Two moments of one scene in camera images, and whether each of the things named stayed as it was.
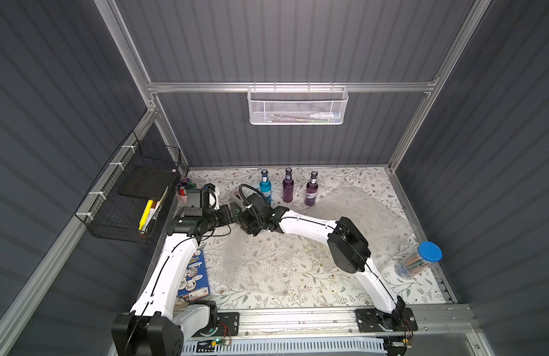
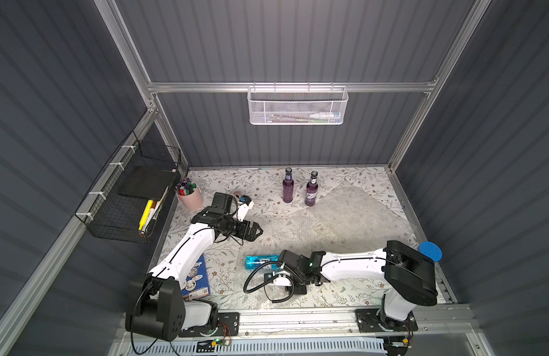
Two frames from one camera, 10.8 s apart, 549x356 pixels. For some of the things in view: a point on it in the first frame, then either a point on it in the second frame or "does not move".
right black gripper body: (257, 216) -> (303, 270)
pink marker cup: (182, 188) does not move
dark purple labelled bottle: (311, 190) does not move
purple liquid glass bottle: (288, 186) does not move
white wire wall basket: (297, 105) does not move
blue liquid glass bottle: (265, 187) -> (251, 262)
